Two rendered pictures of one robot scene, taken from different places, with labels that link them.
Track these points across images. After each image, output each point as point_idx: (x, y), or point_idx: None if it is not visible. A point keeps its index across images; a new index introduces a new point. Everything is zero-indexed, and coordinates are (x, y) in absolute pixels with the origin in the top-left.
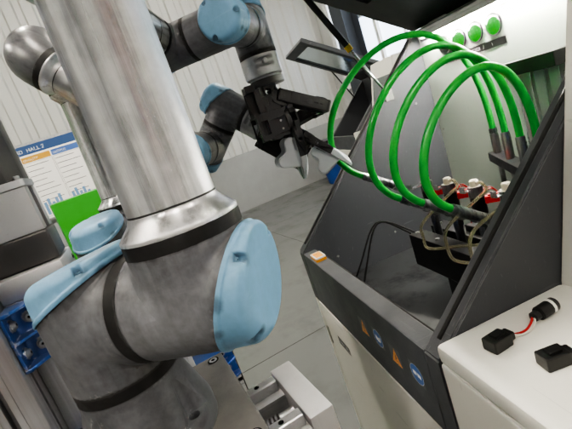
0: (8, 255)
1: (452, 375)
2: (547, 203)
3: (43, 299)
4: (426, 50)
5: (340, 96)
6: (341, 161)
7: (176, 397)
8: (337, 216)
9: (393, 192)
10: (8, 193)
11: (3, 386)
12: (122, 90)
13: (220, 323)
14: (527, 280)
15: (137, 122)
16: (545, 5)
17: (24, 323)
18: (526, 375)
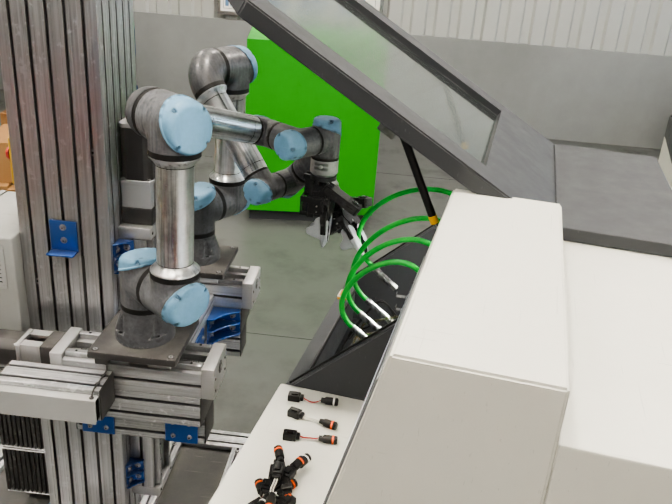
0: (131, 214)
1: None
2: (372, 357)
3: (123, 265)
4: (425, 220)
5: (376, 206)
6: None
7: (153, 325)
8: (386, 272)
9: (361, 293)
10: (142, 186)
11: (103, 274)
12: (166, 226)
13: (163, 313)
14: (345, 386)
15: (166, 237)
16: None
17: (123, 249)
18: (280, 411)
